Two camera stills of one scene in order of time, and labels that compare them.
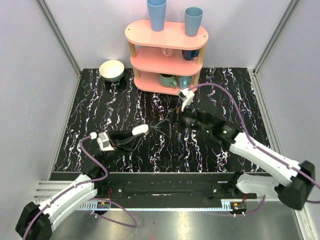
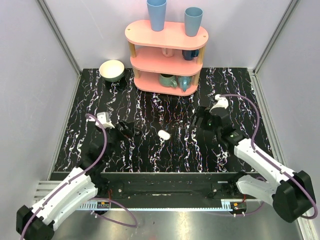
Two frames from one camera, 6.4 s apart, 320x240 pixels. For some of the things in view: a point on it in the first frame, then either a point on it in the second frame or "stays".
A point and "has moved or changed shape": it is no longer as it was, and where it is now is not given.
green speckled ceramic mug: (167, 80) stays
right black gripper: (176, 116) to (203, 112)
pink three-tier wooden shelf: (166, 61) stays
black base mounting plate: (169, 187) stays
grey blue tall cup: (193, 19) stays
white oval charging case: (140, 129) has moved or changed shape
